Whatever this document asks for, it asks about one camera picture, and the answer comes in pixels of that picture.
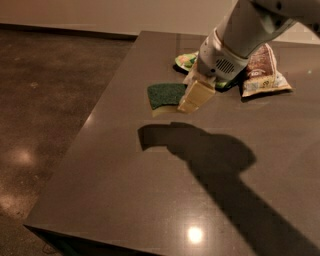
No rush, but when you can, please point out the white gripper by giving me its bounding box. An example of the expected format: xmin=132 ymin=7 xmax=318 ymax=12
xmin=178 ymin=29 xmax=249 ymax=114

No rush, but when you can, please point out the green and yellow sponge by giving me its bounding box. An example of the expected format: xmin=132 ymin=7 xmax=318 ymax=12
xmin=147 ymin=83 xmax=186 ymax=117

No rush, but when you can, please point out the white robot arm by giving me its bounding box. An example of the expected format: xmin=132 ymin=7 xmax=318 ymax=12
xmin=178 ymin=0 xmax=320 ymax=113

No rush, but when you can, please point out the green snack bag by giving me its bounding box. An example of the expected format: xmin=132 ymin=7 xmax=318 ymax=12
xmin=175 ymin=52 xmax=234 ymax=90

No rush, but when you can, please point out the brown snack bag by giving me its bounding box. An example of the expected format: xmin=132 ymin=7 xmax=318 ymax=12
xmin=242 ymin=44 xmax=292 ymax=97

